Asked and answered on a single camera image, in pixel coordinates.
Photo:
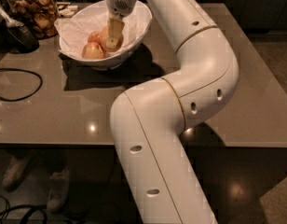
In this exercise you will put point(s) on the black round appliance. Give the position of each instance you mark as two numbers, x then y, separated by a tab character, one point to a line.
19	35

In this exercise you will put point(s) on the small white items behind bowl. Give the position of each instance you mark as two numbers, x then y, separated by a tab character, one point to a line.
67	10

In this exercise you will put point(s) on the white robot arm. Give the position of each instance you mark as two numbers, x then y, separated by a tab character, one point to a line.
147	119

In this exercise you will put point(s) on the white paper in bowl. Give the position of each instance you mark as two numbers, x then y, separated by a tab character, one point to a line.
81	25

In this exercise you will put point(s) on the white bowl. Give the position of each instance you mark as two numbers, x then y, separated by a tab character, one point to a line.
112	58

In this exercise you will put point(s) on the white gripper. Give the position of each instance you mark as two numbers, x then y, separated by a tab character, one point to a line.
121	5

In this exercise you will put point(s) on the glass jar of chips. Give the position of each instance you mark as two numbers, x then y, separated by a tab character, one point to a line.
38	15

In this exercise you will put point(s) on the red apple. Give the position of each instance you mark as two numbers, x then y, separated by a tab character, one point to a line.
94	37
103	38
93	51

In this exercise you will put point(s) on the left white shoe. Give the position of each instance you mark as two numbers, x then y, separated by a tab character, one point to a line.
15	173

